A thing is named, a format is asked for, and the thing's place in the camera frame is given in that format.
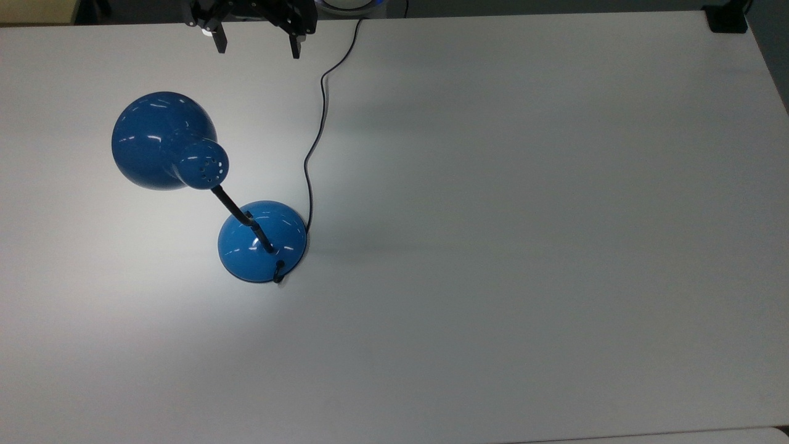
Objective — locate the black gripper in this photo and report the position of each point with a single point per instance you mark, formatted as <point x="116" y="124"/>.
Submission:
<point x="259" y="8"/>

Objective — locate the blue gooseneck desk lamp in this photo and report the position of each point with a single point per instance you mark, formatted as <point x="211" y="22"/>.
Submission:
<point x="161" y="140"/>

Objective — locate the beige board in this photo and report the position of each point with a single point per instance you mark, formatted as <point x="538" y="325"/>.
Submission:
<point x="37" y="11"/>

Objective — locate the black table clamp mount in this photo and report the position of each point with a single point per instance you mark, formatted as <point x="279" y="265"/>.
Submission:
<point x="726" y="18"/>

